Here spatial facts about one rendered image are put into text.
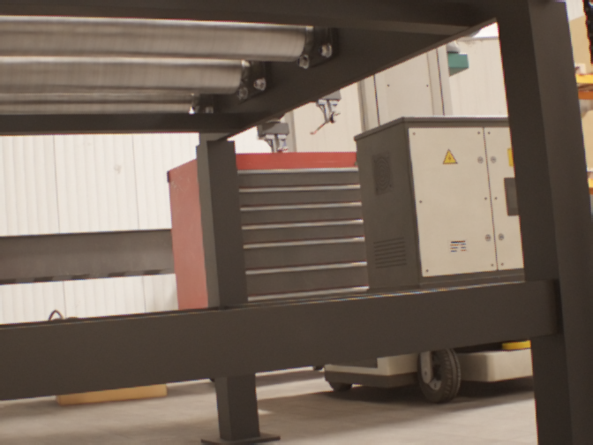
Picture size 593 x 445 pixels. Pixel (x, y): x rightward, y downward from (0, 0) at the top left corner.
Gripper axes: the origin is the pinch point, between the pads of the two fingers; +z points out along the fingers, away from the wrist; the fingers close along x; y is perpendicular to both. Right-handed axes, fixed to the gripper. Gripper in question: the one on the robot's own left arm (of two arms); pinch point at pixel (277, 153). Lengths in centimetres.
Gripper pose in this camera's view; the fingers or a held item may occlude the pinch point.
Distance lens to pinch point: 425.4
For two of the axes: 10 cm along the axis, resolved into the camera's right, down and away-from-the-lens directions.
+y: -4.5, 3.0, 8.4
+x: -8.8, 0.5, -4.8
